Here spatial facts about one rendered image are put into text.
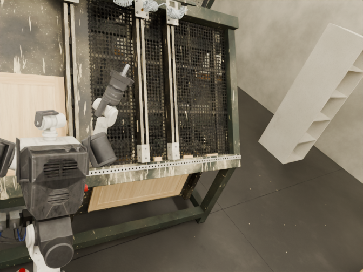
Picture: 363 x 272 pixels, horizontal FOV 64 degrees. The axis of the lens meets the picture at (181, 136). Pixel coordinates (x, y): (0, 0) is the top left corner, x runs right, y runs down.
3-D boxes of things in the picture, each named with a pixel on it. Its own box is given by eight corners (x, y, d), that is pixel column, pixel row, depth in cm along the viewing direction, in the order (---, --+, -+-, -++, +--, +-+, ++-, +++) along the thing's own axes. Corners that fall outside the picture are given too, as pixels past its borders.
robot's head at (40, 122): (58, 130, 125) (61, 114, 122) (41, 133, 117) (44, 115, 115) (48, 124, 127) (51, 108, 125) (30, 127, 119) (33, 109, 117)
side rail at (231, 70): (224, 153, 261) (234, 154, 252) (219, 32, 261) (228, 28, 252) (231, 153, 266) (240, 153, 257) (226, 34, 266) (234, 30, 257)
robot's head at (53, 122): (66, 133, 128) (66, 114, 126) (46, 137, 119) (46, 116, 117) (55, 130, 130) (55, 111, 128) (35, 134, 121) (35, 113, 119)
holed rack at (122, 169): (35, 182, 162) (35, 182, 161) (34, 176, 162) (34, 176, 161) (240, 158, 257) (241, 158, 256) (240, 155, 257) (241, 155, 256)
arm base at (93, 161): (114, 161, 145) (120, 158, 134) (90, 172, 139) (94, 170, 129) (102, 134, 145) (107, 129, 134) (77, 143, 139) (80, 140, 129)
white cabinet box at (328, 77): (283, 164, 459) (368, 40, 353) (257, 141, 493) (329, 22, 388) (302, 159, 496) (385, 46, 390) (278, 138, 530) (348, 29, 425)
